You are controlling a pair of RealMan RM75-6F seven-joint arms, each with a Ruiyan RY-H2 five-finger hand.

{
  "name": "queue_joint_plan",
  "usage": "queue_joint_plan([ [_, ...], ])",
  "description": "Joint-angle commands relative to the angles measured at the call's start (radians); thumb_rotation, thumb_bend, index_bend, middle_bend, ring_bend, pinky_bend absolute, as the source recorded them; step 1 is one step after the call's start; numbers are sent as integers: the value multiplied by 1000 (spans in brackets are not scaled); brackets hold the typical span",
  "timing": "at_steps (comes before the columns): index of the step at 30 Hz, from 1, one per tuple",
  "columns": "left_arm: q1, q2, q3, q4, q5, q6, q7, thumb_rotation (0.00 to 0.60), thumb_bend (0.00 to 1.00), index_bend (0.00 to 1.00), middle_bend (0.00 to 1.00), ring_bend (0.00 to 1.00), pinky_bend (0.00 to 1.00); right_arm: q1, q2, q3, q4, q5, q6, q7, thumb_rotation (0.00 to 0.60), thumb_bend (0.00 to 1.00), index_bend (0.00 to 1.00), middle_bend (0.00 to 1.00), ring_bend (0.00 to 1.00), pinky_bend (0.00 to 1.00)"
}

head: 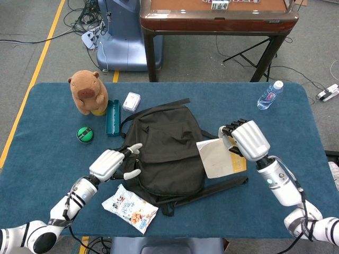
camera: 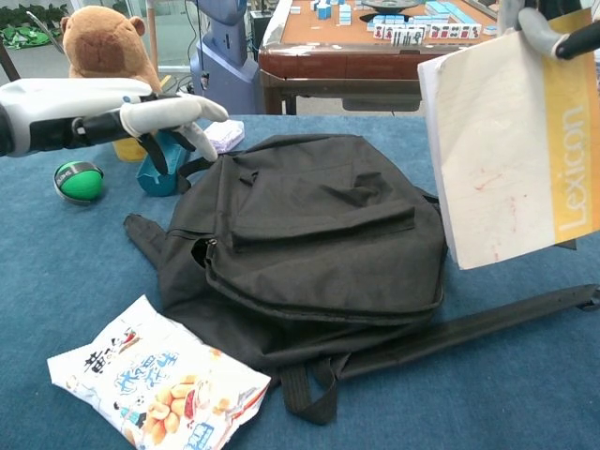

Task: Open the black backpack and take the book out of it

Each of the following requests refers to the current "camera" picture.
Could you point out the yellow cup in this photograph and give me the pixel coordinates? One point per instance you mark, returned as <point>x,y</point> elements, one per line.
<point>126,152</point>

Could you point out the blue grey machine pedestal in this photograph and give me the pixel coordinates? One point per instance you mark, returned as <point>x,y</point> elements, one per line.
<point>225,61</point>

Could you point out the teal open pencil box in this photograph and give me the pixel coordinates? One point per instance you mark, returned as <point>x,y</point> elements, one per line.
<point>161,183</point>

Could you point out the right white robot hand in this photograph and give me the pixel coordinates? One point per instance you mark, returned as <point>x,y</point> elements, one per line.
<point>539,33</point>

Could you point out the mahjong tile row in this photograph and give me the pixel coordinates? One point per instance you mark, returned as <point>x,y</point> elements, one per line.
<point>445,32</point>

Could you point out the black fabric backpack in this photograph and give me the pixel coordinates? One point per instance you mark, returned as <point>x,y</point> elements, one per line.
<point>304,225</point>

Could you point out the green plant foliage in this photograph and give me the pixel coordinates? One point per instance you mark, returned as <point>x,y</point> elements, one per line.
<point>19,28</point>

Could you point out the blue felt table cloth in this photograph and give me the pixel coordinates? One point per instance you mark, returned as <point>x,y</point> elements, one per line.
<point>469,398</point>

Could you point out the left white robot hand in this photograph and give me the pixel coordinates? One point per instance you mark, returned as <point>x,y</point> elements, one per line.
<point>70,103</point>

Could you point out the green black ball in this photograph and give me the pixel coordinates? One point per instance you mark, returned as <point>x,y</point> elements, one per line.
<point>82,185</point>

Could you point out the white printed snack bag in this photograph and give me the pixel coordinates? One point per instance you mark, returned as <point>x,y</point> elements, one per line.
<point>164,389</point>

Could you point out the white yellow Lexicon notebook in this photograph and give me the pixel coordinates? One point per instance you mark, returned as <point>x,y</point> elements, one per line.
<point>497,150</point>

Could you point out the white clear card box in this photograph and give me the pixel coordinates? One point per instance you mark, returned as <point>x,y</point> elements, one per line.
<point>229,133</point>

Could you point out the brown mahjong table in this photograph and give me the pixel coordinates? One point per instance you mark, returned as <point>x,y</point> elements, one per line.
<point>337,56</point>

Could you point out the brown capybara plush toy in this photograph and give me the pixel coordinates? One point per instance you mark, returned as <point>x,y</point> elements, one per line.
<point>103,47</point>

